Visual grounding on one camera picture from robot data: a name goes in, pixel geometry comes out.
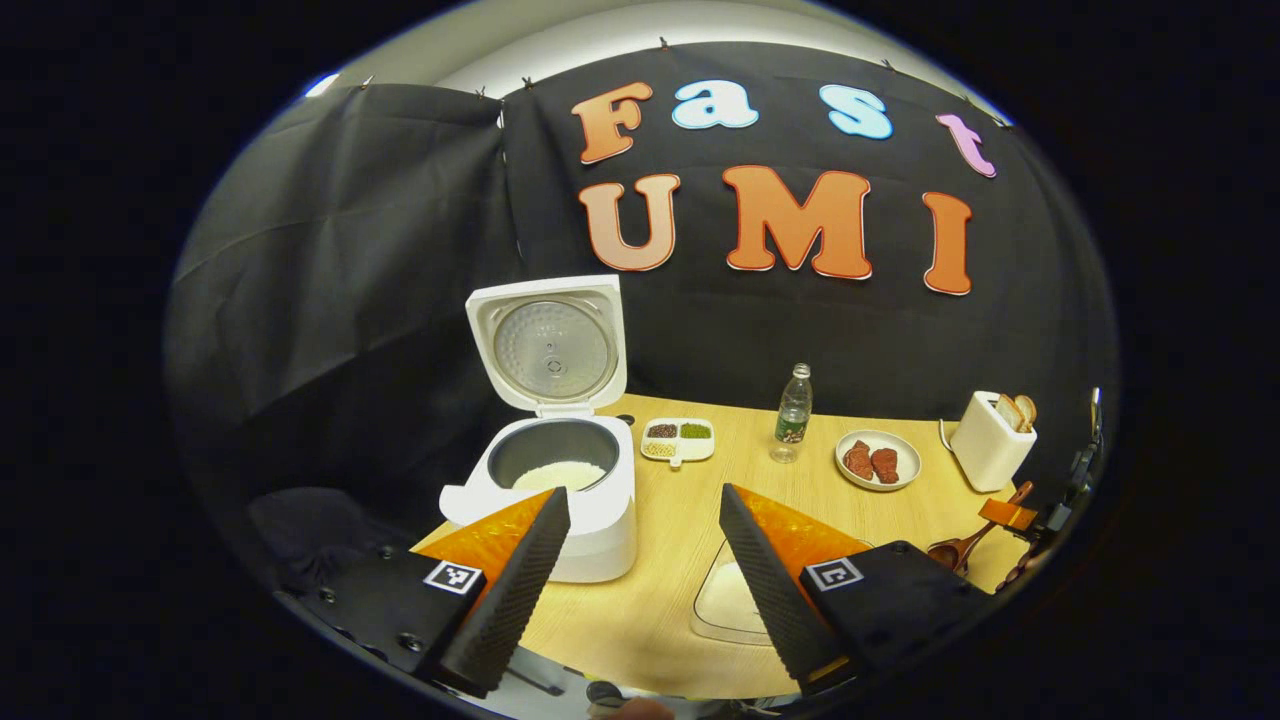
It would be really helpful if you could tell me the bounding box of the white toaster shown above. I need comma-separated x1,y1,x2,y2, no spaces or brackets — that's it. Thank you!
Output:
949,390,1038,493

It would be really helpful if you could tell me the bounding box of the clear plastic water bottle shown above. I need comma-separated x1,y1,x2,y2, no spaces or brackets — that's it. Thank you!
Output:
769,363,814,464

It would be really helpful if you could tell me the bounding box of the white oval plate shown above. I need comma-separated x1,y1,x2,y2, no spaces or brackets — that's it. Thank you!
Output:
835,430,922,492

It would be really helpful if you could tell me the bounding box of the brown wooden spoon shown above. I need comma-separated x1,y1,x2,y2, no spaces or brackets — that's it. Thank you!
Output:
927,482,1036,576

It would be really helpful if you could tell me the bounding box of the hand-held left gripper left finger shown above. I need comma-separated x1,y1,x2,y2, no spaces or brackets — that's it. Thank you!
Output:
275,487,573,699

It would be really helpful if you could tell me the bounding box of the white rice cooker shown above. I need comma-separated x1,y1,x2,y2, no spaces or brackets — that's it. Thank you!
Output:
439,275,638,584

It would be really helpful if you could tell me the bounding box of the black backdrop cloth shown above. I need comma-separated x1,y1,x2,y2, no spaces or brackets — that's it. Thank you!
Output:
165,40,1116,561

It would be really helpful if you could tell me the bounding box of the white divided bean dish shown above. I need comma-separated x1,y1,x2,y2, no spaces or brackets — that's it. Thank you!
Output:
640,417,716,469

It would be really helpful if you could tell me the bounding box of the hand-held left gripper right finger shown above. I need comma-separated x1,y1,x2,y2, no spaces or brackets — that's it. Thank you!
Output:
718,484,1001,698

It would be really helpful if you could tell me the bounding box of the clear rice tray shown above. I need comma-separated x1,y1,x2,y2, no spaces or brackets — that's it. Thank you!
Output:
690,540,871,646

